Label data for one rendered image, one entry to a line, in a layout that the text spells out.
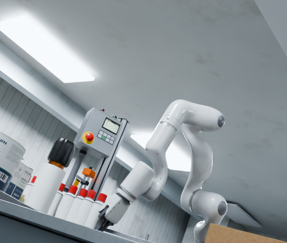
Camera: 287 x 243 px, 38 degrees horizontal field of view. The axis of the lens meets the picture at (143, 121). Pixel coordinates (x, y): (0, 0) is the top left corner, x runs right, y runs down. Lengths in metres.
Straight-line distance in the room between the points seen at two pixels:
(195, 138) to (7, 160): 0.99
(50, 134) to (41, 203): 5.83
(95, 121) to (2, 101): 4.91
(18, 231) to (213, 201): 1.24
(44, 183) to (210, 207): 0.77
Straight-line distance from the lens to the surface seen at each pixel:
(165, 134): 1.74
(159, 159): 1.73
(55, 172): 1.53
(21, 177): 1.74
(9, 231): 0.84
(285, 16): 3.41
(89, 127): 1.97
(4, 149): 1.22
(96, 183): 1.96
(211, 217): 1.94
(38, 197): 1.51
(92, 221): 1.72
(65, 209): 1.81
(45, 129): 7.26
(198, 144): 1.94
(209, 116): 1.85
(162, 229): 9.75
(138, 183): 1.67
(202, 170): 1.94
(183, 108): 1.80
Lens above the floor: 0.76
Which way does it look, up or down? 22 degrees up
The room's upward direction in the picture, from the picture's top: 22 degrees clockwise
